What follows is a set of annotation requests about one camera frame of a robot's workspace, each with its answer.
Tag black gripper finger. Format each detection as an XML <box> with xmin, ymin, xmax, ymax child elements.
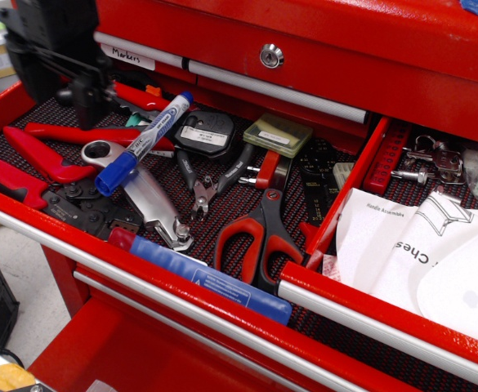
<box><xmin>70</xmin><ymin>73</ymin><xmax>110</xmax><ymax>130</ymax></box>
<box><xmin>7</xmin><ymin>47</ymin><xmax>59</xmax><ymax>103</ymax></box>

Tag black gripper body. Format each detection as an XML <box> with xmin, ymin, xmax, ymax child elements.
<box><xmin>0</xmin><ymin>1</ymin><xmax>110</xmax><ymax>78</ymax></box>

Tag blue dry erase marker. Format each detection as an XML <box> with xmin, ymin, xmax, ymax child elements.
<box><xmin>95</xmin><ymin>91</ymin><xmax>194</xmax><ymax>196</ymax></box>

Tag left open red drawer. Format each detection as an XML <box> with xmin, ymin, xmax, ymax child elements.
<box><xmin>0</xmin><ymin>84</ymin><xmax>401</xmax><ymax>391</ymax></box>

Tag open red drawer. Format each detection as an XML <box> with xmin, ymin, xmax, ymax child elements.
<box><xmin>278</xmin><ymin>117</ymin><xmax>478</xmax><ymax>385</ymax></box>
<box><xmin>0</xmin><ymin>84</ymin><xmax>401</xmax><ymax>391</ymax></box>

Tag right open red drawer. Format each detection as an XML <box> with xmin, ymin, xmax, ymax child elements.
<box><xmin>278</xmin><ymin>117</ymin><xmax>478</xmax><ymax>385</ymax></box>

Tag white markers label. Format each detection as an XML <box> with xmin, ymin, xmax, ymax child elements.
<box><xmin>101</xmin><ymin>43</ymin><xmax>155</xmax><ymax>70</ymax></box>

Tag small grey flush cutters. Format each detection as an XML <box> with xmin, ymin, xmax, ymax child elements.
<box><xmin>176</xmin><ymin>142</ymin><xmax>257</xmax><ymax>222</ymax></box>

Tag silver cabinet lock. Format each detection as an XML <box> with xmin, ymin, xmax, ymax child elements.
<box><xmin>259</xmin><ymin>43</ymin><xmax>284</xmax><ymax>69</ymax></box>

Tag clear green plastic case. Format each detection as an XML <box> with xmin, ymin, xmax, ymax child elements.
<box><xmin>243</xmin><ymin>113</ymin><xmax>313</xmax><ymax>158</ymax></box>

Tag red tool chest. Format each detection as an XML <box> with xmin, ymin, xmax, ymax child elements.
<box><xmin>0</xmin><ymin>1</ymin><xmax>478</xmax><ymax>391</ymax></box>

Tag red black scissors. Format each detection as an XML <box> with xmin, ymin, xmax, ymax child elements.
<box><xmin>214</xmin><ymin>189</ymin><xmax>303</xmax><ymax>293</ymax></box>

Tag blue plastic pouch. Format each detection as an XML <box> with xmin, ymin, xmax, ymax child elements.
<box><xmin>108</xmin><ymin>228</ymin><xmax>293</xmax><ymax>325</ymax></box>

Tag small white connector block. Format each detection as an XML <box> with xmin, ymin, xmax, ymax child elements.
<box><xmin>333</xmin><ymin>162</ymin><xmax>355</xmax><ymax>189</ymax></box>

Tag red drill bit holder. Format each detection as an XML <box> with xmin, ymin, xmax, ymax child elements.
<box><xmin>362</xmin><ymin>120</ymin><xmax>413</xmax><ymax>195</ymax></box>

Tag white instruction paper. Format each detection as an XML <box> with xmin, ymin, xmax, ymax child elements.
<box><xmin>336</xmin><ymin>189</ymin><xmax>478</xmax><ymax>314</ymax></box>

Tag silver bolt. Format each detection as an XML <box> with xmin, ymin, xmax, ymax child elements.
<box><xmin>391</xmin><ymin>167</ymin><xmax>435</xmax><ymax>185</ymax></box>

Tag white apple mouse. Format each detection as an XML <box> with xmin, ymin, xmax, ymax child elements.
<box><xmin>417</xmin><ymin>235</ymin><xmax>478</xmax><ymax>340</ymax></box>

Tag red black handled pliers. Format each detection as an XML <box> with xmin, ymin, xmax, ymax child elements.
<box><xmin>55</xmin><ymin>80</ymin><xmax>199</xmax><ymax>123</ymax></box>

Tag red handled cable cutter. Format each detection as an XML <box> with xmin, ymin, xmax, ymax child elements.
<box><xmin>24</xmin><ymin>110</ymin><xmax>237</xmax><ymax>164</ymax></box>

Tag red handled crimping tool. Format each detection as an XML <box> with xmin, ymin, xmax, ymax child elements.
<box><xmin>0</xmin><ymin>127</ymin><xmax>143</xmax><ymax>240</ymax></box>

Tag silver cable stripping tool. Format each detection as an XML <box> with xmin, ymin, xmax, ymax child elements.
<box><xmin>81</xmin><ymin>140</ymin><xmax>194</xmax><ymax>252</ymax></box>

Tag red handled small tool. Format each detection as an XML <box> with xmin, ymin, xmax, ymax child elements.
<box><xmin>238</xmin><ymin>150</ymin><xmax>280</xmax><ymax>189</ymax></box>

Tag black wire stripper gauge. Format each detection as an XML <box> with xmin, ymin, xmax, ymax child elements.
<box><xmin>297</xmin><ymin>138</ymin><xmax>339</xmax><ymax>227</ymax></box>

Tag silver keys on ring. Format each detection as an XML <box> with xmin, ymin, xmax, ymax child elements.
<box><xmin>406</xmin><ymin>134</ymin><xmax>465</xmax><ymax>185</ymax></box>

